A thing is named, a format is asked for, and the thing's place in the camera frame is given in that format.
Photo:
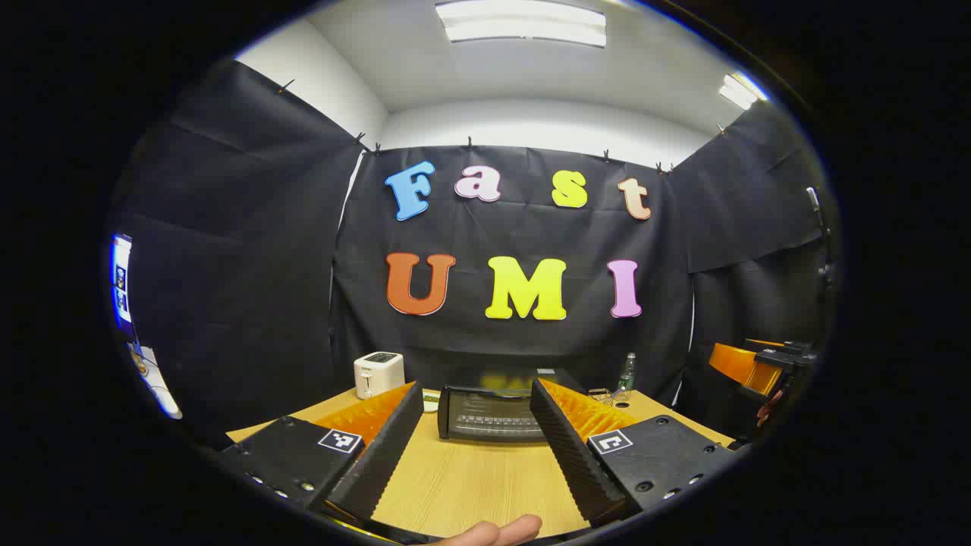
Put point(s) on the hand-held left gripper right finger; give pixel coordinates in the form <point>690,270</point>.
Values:
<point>569,455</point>

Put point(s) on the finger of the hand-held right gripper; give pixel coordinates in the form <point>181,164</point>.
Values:
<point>740,365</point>

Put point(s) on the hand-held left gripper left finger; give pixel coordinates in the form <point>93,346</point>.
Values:
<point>383,455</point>

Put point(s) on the black electric oven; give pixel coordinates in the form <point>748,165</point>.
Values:
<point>485,417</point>

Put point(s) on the clear glass holder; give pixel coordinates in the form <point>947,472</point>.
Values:
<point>604,394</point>

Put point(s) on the white toaster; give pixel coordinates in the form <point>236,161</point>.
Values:
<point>378,375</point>

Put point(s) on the clear plastic bottle green label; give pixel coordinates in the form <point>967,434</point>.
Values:
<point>626,375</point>

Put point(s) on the small ceiling light panel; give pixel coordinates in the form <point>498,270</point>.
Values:
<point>742,91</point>

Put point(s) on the lit screen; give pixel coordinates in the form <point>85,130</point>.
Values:
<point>120,280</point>

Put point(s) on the large ceiling light panel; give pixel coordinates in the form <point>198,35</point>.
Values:
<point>523,23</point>

